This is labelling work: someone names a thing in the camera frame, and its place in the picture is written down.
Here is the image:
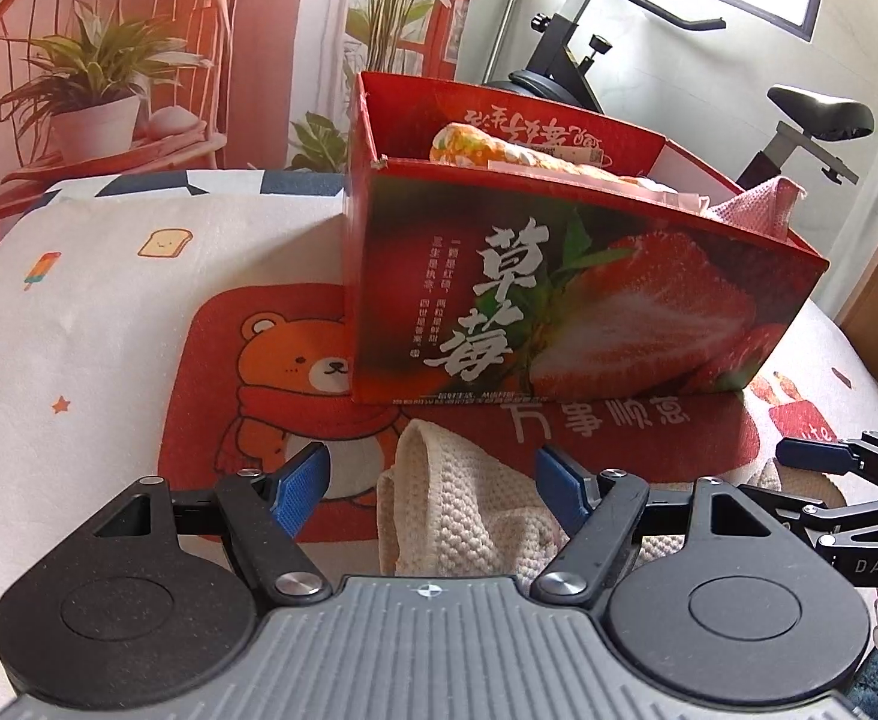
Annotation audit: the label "pink cloth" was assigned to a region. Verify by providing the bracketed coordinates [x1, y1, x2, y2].
[704, 176, 807, 242]

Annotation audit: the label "printed room backdrop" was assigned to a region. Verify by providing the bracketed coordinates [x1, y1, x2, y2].
[0, 0, 471, 238]

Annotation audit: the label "red bear mat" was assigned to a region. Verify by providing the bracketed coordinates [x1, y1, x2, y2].
[156, 281, 840, 547]

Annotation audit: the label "cream knitted cloth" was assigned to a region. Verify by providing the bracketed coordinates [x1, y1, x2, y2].
[377, 416, 690, 585]

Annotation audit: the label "red strawberry cardboard box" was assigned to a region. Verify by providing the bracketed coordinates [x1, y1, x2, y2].
[343, 71, 828, 405]

